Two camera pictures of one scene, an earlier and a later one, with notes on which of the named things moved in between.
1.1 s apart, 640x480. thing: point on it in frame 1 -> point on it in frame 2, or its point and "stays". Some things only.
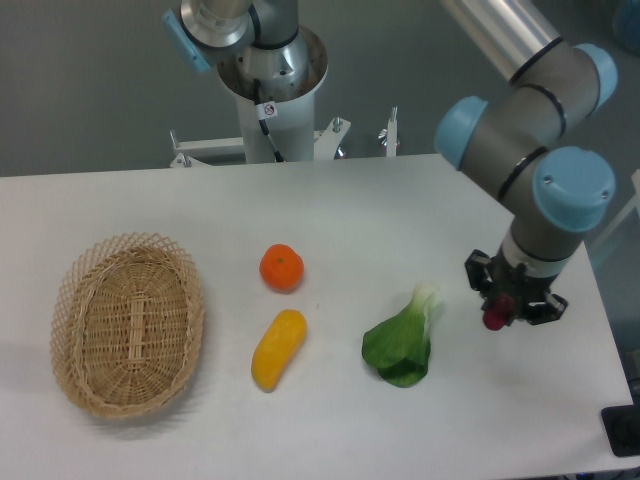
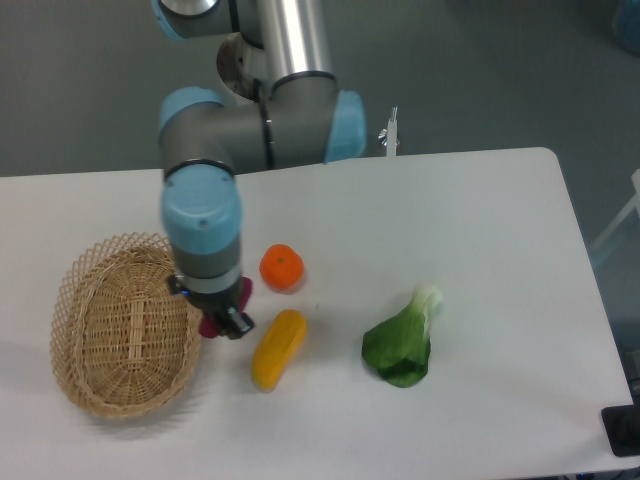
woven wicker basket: x=126 y=324 stays
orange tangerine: x=282 y=267 stays
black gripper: x=502 y=277 -> x=234 y=323
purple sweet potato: x=496 y=318 -> x=208 y=325
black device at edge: x=621 y=424 stays
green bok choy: x=399 y=346 stays
